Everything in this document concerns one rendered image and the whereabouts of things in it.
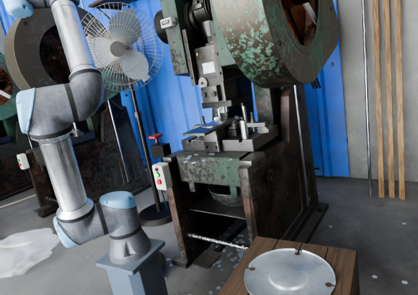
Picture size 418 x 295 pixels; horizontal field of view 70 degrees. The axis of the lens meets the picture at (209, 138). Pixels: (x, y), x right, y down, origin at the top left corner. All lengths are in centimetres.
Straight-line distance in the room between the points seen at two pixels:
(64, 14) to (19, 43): 138
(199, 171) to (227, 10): 80
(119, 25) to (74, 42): 113
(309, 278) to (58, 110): 91
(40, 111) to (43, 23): 169
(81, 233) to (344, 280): 85
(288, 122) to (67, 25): 118
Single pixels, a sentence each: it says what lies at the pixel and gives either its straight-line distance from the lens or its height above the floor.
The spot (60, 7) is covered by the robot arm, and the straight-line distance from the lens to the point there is 112.
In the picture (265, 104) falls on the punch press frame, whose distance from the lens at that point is 170.
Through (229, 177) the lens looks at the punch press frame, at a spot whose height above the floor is 54.
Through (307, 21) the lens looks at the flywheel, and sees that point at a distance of 168.
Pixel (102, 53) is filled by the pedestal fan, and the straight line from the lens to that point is 222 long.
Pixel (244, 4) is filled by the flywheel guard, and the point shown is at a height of 124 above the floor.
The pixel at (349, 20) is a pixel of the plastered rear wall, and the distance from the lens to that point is 254.
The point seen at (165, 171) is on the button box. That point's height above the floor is 59.
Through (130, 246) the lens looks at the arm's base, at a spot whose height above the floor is 50.
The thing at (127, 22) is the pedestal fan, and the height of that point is 145.
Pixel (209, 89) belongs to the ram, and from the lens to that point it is 152.
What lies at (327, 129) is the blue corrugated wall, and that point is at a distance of 262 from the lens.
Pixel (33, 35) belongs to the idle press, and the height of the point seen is 150.
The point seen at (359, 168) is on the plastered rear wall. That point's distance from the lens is 271.
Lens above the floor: 105
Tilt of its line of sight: 12 degrees down
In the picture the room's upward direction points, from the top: 10 degrees counter-clockwise
